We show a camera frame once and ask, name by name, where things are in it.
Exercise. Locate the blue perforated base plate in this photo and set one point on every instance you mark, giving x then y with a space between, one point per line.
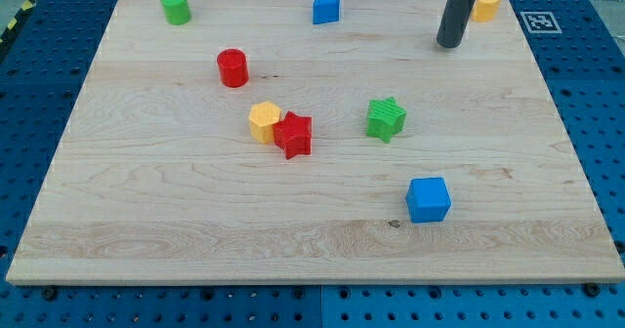
40 81

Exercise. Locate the blue triangular prism block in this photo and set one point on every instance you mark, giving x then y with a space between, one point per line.
325 11

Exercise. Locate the red cylinder block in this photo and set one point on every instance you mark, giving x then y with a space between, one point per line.
233 69

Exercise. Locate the red star block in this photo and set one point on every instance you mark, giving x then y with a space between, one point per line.
293 134

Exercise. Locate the wooden board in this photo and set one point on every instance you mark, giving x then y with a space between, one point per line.
158 181

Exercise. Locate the blue cube block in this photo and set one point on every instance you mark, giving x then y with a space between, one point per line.
427 200

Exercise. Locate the white fiducial marker tag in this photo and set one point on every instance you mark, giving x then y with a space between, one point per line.
540 22

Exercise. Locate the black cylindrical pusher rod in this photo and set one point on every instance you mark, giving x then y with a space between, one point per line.
453 22

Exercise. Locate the yellow hexagon block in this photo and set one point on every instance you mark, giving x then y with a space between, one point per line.
261 118

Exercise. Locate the green star block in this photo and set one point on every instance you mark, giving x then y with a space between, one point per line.
385 118

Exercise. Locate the yellow block behind rod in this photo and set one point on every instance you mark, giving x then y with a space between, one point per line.
485 10

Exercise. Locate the green cylinder block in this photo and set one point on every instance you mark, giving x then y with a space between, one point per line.
177 12

